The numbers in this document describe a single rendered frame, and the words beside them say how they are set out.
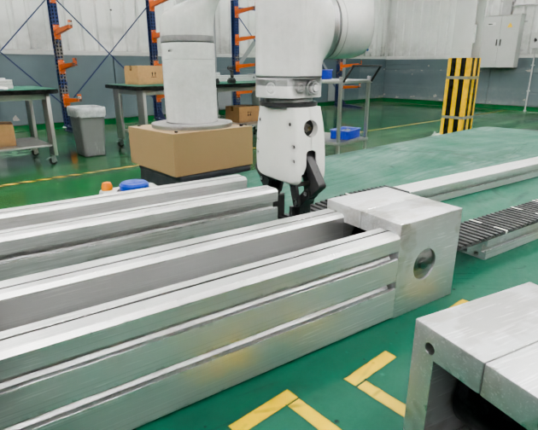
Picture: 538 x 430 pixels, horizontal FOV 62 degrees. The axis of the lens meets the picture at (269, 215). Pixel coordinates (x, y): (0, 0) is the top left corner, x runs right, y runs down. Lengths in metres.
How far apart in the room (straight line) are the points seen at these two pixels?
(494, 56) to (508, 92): 0.89
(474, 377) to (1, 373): 0.24
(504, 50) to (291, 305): 11.80
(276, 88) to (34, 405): 0.41
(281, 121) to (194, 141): 0.45
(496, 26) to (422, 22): 2.10
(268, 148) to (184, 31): 0.50
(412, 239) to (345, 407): 0.17
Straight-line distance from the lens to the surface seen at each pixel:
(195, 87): 1.05
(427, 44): 13.29
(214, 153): 1.03
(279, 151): 0.59
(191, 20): 1.06
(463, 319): 0.28
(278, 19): 0.56
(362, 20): 0.61
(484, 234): 0.61
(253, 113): 6.75
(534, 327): 0.29
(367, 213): 0.44
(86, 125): 5.56
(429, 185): 0.83
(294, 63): 0.56
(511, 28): 12.07
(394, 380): 0.38
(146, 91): 5.56
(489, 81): 12.45
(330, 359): 0.39
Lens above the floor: 1.01
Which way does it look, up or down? 18 degrees down
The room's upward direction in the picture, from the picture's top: straight up
